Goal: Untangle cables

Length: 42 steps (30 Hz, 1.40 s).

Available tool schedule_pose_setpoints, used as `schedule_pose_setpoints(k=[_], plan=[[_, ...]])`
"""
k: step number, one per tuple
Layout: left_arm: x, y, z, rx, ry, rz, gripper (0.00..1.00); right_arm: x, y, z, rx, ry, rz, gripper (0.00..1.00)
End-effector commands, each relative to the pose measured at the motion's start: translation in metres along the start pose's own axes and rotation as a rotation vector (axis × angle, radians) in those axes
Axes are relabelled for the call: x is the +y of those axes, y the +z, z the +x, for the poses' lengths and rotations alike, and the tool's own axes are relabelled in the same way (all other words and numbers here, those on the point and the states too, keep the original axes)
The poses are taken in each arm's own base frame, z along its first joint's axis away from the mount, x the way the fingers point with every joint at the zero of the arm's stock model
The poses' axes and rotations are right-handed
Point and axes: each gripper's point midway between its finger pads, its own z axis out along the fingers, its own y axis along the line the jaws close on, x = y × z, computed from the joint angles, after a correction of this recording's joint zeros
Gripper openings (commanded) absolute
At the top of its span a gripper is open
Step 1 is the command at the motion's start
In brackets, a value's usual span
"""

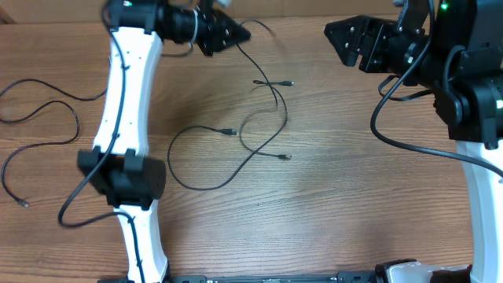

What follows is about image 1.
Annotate thick black USB cable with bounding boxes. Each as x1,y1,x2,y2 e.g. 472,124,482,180
0,78,109,208

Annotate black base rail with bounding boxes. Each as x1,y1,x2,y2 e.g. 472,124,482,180
97,270,394,283

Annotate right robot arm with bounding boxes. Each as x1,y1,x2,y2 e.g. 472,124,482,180
324,0,502,283

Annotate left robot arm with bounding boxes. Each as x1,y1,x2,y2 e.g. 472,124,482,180
78,1,251,282

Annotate thin black USB cable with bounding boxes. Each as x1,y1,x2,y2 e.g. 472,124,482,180
167,80,296,193

